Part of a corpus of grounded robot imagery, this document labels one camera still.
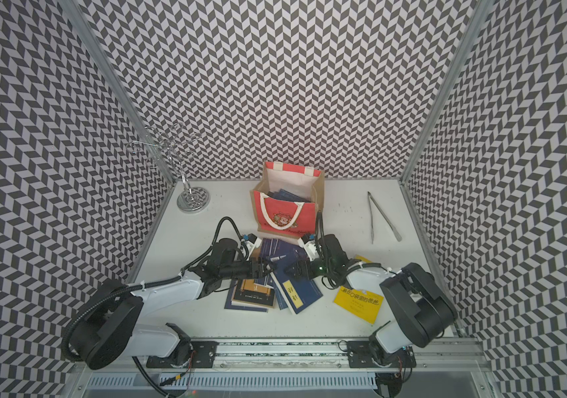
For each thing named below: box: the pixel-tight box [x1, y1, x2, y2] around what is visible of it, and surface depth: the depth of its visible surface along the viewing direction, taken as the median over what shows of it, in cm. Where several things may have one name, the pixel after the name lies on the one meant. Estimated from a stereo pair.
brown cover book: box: [230, 278, 276, 309], surface depth 83 cm
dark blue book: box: [259, 237, 310, 265], surface depth 92 cm
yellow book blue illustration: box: [333, 286, 384, 326], surface depth 84 cm
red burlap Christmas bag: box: [250, 160, 325, 238], surface depth 93 cm
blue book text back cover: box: [266, 188, 311, 204], surface depth 107 cm
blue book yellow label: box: [266, 256, 324, 316], surface depth 82 cm
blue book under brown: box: [223, 278, 269, 313], surface depth 82 cm
